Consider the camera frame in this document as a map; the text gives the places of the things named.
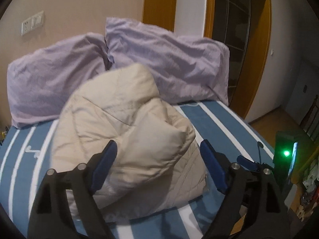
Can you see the blue white striped bedsheet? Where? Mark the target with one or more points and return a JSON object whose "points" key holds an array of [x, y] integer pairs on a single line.
{"points": [[25, 157]]}

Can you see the dark glass wardrobe door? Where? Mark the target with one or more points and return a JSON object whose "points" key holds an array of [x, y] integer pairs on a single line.
{"points": [[232, 21]]}

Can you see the lavender pillow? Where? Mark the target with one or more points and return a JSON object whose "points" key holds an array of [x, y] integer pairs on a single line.
{"points": [[185, 68], [40, 83]]}

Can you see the device with green light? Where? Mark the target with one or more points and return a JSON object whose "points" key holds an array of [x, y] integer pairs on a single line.
{"points": [[290, 153]]}

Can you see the wooden door frame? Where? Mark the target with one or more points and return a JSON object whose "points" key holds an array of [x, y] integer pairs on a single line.
{"points": [[196, 17]]}

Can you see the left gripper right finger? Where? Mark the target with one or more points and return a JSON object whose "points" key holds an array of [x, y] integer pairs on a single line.
{"points": [[253, 206]]}

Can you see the white wall socket panel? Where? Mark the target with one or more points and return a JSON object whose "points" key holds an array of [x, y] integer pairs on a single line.
{"points": [[32, 23]]}

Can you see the right lavender pillow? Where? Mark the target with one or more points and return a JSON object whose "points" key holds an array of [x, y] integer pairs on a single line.
{"points": [[185, 68]]}

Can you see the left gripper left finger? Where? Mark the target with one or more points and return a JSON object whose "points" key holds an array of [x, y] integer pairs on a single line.
{"points": [[50, 215]]}

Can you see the left lavender pillow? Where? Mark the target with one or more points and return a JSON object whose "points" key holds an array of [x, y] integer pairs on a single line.
{"points": [[40, 83]]}

